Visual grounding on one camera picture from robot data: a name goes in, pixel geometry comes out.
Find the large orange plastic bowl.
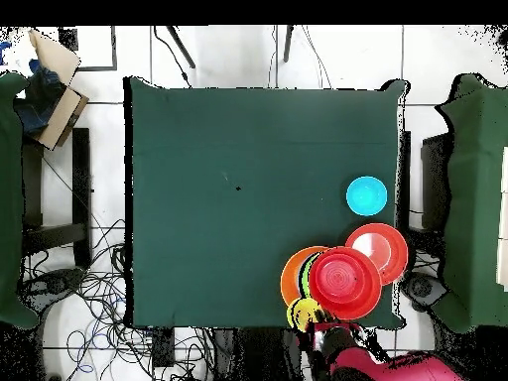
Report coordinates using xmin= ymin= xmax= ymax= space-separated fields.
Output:
xmin=280 ymin=245 xmax=330 ymax=309

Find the green plastic bowl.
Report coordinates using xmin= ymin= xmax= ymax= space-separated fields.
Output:
xmin=298 ymin=252 xmax=321 ymax=300

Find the small orange-red plastic bowl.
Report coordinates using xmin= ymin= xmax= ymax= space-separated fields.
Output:
xmin=316 ymin=253 xmax=368 ymax=305

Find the yellow plastic cup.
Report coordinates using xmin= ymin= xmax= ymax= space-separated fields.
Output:
xmin=286 ymin=297 xmax=331 ymax=333

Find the large red plastic bowl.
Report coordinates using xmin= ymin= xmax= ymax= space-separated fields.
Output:
xmin=308 ymin=245 xmax=384 ymax=321
xmin=343 ymin=222 xmax=410 ymax=288

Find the white box stack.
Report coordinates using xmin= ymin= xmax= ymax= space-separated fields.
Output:
xmin=495 ymin=146 xmax=508 ymax=293

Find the dark green tablecloth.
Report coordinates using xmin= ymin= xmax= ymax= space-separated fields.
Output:
xmin=122 ymin=75 xmax=410 ymax=331

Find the small cyan plastic bowl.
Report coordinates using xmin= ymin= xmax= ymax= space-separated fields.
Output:
xmin=345 ymin=176 xmax=389 ymax=217

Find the black tripod leg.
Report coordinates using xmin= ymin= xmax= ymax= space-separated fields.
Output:
xmin=282 ymin=25 xmax=296 ymax=64
xmin=166 ymin=25 xmax=196 ymax=69

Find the black stool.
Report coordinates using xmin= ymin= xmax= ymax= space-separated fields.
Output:
xmin=21 ymin=126 xmax=94 ymax=271

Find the cardboard box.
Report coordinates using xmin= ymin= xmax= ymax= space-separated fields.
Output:
xmin=27 ymin=28 xmax=90 ymax=152

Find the green cloth covered side table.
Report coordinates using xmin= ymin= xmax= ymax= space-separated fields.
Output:
xmin=432 ymin=72 xmax=508 ymax=334
xmin=0 ymin=70 xmax=41 ymax=330

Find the dark blue cloth bag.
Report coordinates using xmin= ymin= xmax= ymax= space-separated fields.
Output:
xmin=13 ymin=59 xmax=68 ymax=136

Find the tangle of floor cables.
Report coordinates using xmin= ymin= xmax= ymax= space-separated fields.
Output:
xmin=19 ymin=217 xmax=235 ymax=381

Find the black pedestal foot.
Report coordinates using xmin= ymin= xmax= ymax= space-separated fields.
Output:
xmin=19 ymin=267 xmax=86 ymax=303
xmin=399 ymin=271 xmax=449 ymax=313

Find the black floor frame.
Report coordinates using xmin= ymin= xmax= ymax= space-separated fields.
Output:
xmin=59 ymin=25 xmax=118 ymax=72

